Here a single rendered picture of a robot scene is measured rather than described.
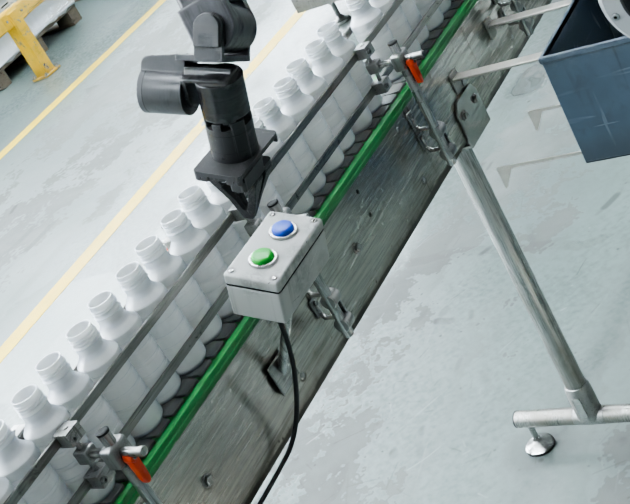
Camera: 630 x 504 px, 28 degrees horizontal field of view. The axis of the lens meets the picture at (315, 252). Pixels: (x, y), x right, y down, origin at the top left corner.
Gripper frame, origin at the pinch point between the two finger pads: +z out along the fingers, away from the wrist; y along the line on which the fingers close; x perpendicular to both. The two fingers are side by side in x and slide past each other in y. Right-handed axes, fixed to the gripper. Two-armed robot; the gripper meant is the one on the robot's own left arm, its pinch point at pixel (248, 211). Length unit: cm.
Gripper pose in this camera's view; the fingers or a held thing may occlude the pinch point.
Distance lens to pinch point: 156.2
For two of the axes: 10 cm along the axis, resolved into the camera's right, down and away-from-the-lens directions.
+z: 1.5, 7.8, 6.1
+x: 9.0, 1.5, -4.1
